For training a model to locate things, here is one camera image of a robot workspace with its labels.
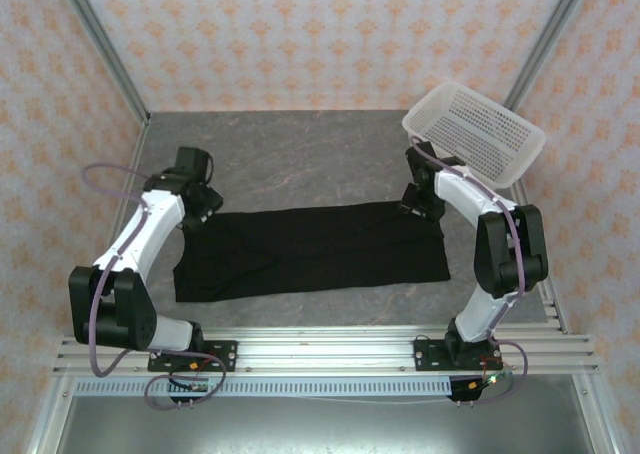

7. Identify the black t-shirt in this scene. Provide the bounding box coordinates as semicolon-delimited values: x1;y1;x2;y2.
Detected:
172;201;452;304

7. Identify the aluminium frame post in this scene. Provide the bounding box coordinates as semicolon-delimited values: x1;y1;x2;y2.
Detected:
53;0;152;126
499;0;595;116

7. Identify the grey metal lower panel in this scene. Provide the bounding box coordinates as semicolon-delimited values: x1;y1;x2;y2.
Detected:
52;396;604;454

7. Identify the white perforated plastic basket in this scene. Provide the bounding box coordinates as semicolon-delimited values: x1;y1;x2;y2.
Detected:
402;82;547;190

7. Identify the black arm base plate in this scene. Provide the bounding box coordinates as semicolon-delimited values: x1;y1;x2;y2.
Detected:
147;340;238;374
413;337;504;374

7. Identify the aluminium mounting rail beam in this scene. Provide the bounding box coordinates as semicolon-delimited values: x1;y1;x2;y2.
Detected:
52;326;601;376

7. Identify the grey slotted cable duct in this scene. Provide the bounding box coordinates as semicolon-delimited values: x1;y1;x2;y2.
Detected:
74;377;454;398

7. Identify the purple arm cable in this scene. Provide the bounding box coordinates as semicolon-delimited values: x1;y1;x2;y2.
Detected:
408;134;531;406
81;162;226;411

